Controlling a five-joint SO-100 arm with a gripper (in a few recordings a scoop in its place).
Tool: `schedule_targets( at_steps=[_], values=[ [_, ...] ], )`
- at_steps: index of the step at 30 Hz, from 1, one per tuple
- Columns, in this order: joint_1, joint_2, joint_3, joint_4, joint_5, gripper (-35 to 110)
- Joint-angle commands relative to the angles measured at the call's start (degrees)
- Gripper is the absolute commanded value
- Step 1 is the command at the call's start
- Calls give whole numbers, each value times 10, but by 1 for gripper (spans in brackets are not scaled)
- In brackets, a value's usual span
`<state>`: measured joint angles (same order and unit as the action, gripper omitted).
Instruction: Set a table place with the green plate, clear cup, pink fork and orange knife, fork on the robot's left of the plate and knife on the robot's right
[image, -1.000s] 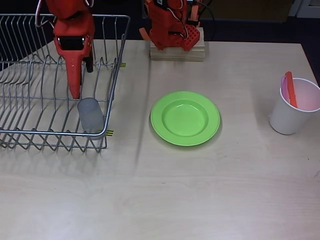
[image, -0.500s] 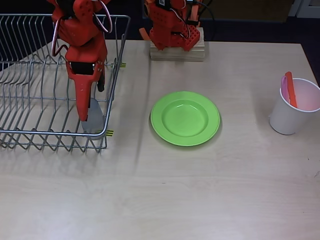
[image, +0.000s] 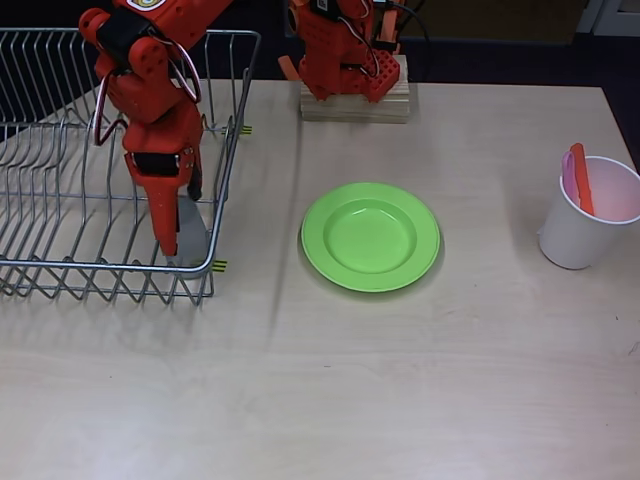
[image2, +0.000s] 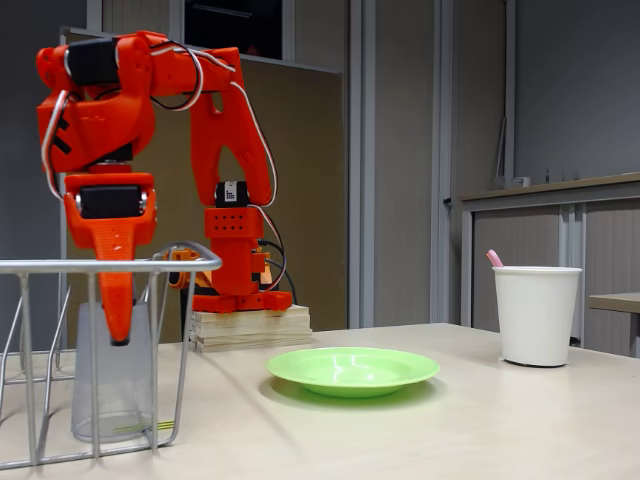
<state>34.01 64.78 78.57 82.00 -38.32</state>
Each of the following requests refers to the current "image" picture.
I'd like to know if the translucent grey plastic cup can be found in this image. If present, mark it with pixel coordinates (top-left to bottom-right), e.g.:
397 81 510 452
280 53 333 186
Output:
174 192 210 269

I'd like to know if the green plastic plate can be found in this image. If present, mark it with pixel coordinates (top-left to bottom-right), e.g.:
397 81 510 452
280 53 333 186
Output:
299 182 442 294

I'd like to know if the pink plastic fork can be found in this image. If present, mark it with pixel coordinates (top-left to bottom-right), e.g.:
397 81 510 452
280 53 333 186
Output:
561 150 579 201

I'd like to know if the orange plastic knife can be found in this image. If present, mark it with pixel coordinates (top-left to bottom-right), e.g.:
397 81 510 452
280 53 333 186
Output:
569 142 596 217

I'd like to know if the orange table clamp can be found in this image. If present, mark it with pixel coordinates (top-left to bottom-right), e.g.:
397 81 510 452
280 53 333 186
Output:
277 0 304 81
375 4 402 55

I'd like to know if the wooden base block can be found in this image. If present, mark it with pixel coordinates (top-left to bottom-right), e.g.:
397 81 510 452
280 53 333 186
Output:
299 53 412 125

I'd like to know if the white paper cup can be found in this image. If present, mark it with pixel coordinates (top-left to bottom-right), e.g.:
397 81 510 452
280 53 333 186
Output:
538 155 640 271

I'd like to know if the white servo cable loop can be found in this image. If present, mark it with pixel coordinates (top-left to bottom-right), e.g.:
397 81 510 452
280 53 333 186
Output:
91 34 202 147

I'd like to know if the metal wire dish rack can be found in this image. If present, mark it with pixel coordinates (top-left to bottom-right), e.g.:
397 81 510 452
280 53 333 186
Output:
0 27 264 307

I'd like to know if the black power cable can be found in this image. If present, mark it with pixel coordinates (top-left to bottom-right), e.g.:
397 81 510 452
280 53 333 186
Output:
394 0 432 84

